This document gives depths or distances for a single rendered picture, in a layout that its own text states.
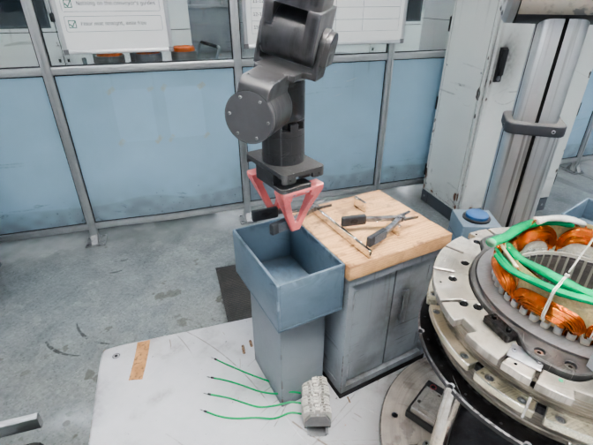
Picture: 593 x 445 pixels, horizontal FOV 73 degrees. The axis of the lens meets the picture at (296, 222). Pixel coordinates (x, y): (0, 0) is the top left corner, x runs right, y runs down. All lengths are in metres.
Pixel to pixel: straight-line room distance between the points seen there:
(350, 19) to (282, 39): 2.22
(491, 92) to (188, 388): 2.36
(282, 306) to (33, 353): 1.77
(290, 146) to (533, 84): 0.56
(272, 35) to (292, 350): 0.45
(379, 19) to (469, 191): 1.23
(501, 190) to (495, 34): 1.78
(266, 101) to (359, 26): 2.31
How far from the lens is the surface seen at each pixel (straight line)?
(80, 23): 2.48
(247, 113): 0.44
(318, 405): 0.71
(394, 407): 0.75
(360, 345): 0.72
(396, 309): 0.72
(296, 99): 0.51
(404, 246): 0.63
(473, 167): 2.85
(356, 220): 0.64
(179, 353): 0.87
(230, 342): 0.87
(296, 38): 0.48
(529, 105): 0.94
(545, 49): 0.93
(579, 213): 0.92
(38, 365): 2.16
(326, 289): 0.58
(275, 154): 0.52
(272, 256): 0.72
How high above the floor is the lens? 1.40
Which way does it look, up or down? 30 degrees down
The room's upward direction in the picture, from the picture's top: straight up
